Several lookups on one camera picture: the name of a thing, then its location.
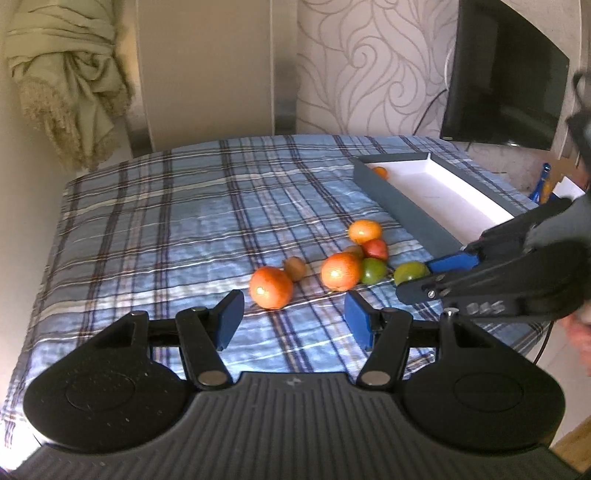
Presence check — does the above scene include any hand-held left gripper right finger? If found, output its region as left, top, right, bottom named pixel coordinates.
left=344, top=291, right=497, bottom=387

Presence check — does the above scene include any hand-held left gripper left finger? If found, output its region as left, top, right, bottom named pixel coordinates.
left=95, top=290, right=245, bottom=389

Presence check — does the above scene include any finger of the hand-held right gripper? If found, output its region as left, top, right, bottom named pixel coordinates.
left=396, top=251, right=536, bottom=305
left=425, top=198, right=575, bottom=274

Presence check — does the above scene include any green citrus fruit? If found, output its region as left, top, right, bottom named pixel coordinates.
left=393, top=261, right=431, bottom=287
left=359, top=257, right=387, bottom=285

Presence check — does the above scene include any red tomato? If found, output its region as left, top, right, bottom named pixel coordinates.
left=361, top=239, right=389, bottom=261

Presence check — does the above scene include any grey tray with white inside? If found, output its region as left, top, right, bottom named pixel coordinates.
left=348, top=151, right=529, bottom=259

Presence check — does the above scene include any person's right hand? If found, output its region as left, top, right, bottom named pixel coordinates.
left=566, top=309, right=591, bottom=365

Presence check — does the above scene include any white box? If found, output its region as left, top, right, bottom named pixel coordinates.
left=551, top=175, right=585, bottom=202

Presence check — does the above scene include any blue bottle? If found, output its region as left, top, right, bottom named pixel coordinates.
left=529, top=162, right=555, bottom=204

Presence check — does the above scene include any blue plaid blanket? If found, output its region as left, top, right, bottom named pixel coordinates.
left=0, top=134, right=555, bottom=462

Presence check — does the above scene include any black flat television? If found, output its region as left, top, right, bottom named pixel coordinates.
left=440, top=0, right=571, bottom=151

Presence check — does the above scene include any beige tied curtain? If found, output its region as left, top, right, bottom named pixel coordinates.
left=4, top=0, right=136, bottom=171

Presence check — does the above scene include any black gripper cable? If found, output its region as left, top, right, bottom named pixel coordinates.
left=531, top=320, right=556, bottom=365

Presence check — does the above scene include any black television cable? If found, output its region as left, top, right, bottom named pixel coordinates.
left=417, top=87, right=452, bottom=137

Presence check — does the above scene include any silver metal post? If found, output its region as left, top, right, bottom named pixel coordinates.
left=274, top=0, right=297, bottom=136

